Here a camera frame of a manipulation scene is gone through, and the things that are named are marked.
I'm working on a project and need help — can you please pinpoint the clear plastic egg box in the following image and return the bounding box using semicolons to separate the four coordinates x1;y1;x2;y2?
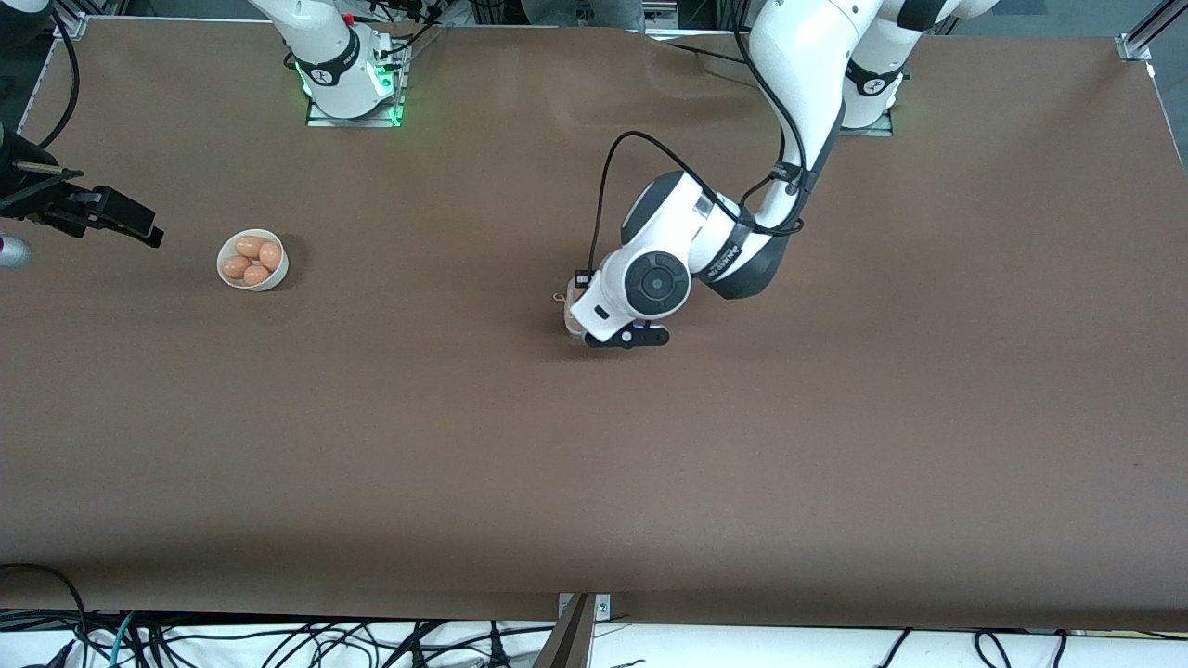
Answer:
554;278;595;347

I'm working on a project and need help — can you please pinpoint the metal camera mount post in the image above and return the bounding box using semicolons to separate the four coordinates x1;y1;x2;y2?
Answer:
532;592;612;668

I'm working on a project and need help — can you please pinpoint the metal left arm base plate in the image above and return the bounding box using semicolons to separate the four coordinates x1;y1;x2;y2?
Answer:
838;104;895;139

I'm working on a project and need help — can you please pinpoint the thick black cable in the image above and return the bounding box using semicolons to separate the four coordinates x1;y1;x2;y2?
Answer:
379;620;448;668

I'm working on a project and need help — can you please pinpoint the black base power cable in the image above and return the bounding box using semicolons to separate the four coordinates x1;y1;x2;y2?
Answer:
374;0;448;60
664;41;757;68

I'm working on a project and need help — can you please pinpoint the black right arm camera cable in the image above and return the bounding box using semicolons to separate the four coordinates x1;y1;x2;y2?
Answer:
35;7;84;151

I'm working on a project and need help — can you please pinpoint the black looped floor cable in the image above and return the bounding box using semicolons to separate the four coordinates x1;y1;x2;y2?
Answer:
0;562;90;655

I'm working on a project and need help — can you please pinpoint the white ceramic bowl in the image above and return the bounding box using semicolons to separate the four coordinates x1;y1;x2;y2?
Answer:
216;228;290;292

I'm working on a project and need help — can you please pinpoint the brown table cover sheet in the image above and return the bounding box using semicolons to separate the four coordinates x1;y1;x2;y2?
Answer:
0;17;1188;634

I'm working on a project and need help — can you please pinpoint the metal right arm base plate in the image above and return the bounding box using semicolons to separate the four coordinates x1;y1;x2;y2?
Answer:
306;42;407;129

